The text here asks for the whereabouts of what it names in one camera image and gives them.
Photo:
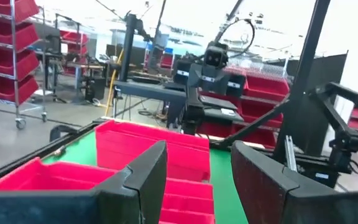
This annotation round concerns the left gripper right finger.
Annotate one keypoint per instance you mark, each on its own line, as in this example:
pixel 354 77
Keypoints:
pixel 275 199

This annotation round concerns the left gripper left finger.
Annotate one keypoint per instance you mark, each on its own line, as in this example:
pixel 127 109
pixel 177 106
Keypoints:
pixel 129 199

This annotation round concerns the red plastic bin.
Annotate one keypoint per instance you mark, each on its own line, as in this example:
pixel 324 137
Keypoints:
pixel 42 177
pixel 135 140

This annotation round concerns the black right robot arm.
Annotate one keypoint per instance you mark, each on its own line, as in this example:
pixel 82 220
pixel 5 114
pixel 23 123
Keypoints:
pixel 193 115

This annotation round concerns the dark grey desk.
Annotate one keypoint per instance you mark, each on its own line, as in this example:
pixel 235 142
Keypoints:
pixel 219 115
pixel 151 90

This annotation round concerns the green table mat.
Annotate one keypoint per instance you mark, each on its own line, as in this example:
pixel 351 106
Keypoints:
pixel 228 186

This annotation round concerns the black control box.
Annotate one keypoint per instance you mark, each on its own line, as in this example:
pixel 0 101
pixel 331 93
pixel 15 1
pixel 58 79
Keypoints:
pixel 322 180

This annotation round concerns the black pole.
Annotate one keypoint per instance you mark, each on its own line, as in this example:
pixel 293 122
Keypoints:
pixel 127 46

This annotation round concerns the black partition panel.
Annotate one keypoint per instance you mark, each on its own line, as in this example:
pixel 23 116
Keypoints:
pixel 331 77

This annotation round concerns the red shelf bin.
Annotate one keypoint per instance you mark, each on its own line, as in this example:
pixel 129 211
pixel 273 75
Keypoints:
pixel 23 7
pixel 8 88
pixel 8 32
pixel 8 62

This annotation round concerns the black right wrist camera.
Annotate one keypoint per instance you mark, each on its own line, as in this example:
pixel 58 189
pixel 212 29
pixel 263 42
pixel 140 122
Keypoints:
pixel 215 56

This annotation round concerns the aluminium extrusion post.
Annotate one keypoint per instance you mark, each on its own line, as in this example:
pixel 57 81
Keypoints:
pixel 291 152

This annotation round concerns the black frame brace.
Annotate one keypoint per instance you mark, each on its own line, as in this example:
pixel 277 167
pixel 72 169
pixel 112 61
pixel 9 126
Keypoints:
pixel 259 123

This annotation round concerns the black frame post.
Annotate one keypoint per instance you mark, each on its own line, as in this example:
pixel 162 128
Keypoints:
pixel 306 62

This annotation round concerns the black curved frame clamp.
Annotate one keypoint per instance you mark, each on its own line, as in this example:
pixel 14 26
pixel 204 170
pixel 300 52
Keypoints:
pixel 57 130

